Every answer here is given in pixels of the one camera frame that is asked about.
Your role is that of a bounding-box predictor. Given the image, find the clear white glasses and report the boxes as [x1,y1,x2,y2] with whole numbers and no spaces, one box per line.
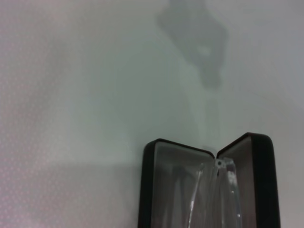
[187,158,243,228]

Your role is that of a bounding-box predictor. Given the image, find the black glasses case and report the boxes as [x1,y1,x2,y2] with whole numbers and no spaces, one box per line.
[137,132,282,228]

